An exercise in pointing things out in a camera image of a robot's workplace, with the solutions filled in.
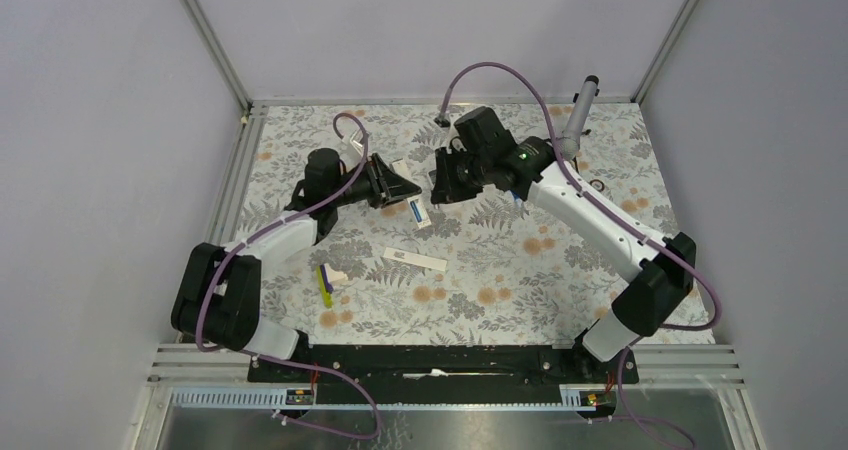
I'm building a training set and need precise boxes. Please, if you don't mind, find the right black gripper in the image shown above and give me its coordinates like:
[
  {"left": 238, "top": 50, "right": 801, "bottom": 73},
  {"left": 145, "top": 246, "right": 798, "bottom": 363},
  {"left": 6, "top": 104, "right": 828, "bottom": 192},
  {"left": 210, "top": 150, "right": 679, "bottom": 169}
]
[{"left": 431, "top": 145, "right": 491, "bottom": 205}]

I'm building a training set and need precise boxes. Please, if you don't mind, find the grey microphone on stand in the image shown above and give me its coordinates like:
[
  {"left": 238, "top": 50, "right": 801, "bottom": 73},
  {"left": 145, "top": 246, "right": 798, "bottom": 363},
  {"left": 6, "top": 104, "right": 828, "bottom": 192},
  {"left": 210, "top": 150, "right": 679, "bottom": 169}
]
[{"left": 556, "top": 75, "right": 599, "bottom": 161}]

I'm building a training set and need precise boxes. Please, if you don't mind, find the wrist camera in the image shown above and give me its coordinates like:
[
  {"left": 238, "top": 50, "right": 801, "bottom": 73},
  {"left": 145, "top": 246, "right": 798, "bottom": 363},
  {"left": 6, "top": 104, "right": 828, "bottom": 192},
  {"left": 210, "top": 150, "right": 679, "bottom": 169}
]
[
  {"left": 433, "top": 114, "right": 458, "bottom": 147},
  {"left": 342, "top": 130, "right": 368, "bottom": 168}
]

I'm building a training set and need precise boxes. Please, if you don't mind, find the white rectangular stick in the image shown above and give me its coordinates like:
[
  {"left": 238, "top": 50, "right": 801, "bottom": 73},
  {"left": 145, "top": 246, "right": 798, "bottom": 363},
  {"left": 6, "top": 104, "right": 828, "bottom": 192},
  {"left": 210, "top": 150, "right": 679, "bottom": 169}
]
[{"left": 383, "top": 247, "right": 448, "bottom": 272}]

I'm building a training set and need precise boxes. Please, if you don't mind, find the blue battery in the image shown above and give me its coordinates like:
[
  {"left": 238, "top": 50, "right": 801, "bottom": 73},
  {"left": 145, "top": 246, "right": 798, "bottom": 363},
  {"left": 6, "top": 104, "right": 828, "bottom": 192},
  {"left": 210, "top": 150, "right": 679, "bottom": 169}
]
[{"left": 410, "top": 200, "right": 423, "bottom": 224}]

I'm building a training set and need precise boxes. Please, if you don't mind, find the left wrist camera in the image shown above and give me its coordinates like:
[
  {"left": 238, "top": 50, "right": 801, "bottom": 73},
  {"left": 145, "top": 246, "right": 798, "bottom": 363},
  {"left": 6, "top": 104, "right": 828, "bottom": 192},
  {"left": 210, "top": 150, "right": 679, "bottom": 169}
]
[{"left": 342, "top": 130, "right": 368, "bottom": 168}]

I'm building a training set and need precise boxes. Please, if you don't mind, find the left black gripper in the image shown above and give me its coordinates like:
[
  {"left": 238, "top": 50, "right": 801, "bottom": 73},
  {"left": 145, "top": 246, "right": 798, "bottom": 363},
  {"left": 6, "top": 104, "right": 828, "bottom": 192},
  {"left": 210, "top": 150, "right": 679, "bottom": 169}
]
[{"left": 330, "top": 153, "right": 421, "bottom": 209}]

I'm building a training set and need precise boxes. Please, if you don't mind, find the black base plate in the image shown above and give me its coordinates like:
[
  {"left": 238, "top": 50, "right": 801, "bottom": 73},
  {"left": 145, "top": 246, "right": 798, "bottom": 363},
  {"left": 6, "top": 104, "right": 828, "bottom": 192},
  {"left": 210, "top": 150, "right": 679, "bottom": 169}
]
[{"left": 247, "top": 344, "right": 639, "bottom": 405}]

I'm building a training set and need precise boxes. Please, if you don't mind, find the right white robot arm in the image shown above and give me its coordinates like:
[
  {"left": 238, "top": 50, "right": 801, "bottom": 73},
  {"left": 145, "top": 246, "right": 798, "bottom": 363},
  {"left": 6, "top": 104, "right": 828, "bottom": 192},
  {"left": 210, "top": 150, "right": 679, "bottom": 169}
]
[{"left": 431, "top": 107, "right": 696, "bottom": 382}]

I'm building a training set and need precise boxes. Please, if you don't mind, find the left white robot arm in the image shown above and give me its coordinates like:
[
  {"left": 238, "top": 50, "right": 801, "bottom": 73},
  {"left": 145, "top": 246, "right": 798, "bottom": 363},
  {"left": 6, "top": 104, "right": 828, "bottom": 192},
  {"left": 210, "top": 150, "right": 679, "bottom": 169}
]
[{"left": 170, "top": 148, "right": 422, "bottom": 381}]

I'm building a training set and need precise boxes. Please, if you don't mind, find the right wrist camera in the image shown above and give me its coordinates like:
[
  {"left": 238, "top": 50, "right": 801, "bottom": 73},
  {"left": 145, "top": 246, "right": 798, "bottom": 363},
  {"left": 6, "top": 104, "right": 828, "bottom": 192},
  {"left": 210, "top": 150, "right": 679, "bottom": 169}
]
[{"left": 433, "top": 114, "right": 458, "bottom": 147}]

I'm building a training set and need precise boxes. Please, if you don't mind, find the blue bottle cap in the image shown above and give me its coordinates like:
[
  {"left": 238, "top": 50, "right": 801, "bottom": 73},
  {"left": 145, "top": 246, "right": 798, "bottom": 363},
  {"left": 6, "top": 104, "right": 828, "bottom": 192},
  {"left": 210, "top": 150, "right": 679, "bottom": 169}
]
[{"left": 511, "top": 192, "right": 524, "bottom": 208}]

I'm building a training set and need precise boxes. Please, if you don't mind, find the purple green block stack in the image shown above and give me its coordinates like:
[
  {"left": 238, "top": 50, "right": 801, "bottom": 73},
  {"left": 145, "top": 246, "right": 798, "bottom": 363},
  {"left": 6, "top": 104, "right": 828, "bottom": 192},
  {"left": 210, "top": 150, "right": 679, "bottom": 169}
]
[{"left": 316, "top": 264, "right": 349, "bottom": 309}]

